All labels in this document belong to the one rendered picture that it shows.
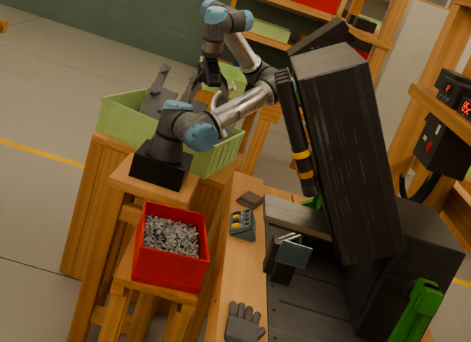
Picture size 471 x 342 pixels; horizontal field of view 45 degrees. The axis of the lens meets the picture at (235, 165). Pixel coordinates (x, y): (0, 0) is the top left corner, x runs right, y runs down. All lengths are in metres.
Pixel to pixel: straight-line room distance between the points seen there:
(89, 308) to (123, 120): 0.87
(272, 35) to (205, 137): 6.31
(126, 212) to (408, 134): 1.19
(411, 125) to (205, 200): 0.99
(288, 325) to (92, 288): 1.09
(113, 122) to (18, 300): 0.95
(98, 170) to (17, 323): 0.77
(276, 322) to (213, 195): 1.17
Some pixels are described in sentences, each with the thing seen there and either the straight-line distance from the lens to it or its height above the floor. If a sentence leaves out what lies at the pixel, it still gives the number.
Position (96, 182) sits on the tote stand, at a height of 0.56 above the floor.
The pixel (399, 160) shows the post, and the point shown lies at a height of 1.20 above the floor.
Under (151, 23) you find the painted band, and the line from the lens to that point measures 9.00.
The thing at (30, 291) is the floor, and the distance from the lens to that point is 2.96.
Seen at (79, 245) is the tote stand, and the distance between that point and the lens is 3.01.
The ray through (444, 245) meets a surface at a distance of 1.60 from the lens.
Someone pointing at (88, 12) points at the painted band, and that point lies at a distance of 9.20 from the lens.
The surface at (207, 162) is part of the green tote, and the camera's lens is 2.57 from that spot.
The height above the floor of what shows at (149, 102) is 0.94.
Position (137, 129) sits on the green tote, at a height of 0.88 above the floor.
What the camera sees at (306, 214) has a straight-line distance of 1.70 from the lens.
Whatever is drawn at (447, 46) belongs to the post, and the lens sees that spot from 2.40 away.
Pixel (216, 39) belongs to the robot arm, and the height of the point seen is 1.47.
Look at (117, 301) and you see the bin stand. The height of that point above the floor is 0.72.
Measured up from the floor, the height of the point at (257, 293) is 0.90.
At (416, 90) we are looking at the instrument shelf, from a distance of 2.09.
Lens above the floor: 1.75
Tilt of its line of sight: 19 degrees down
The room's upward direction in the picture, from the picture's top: 19 degrees clockwise
